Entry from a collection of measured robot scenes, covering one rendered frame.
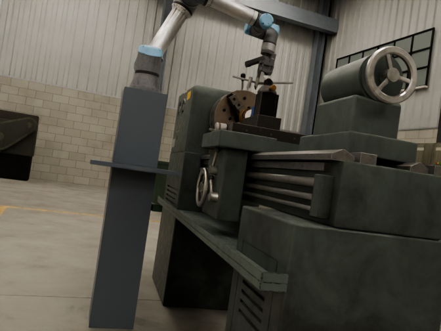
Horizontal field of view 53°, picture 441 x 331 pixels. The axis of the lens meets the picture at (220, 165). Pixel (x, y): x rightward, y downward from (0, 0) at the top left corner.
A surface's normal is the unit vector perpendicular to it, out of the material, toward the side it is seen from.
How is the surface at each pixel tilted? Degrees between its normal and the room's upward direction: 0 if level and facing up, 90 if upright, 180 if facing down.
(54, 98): 90
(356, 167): 90
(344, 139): 90
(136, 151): 90
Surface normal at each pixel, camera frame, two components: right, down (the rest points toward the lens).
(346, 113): -0.96, -0.14
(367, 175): 0.25, 0.01
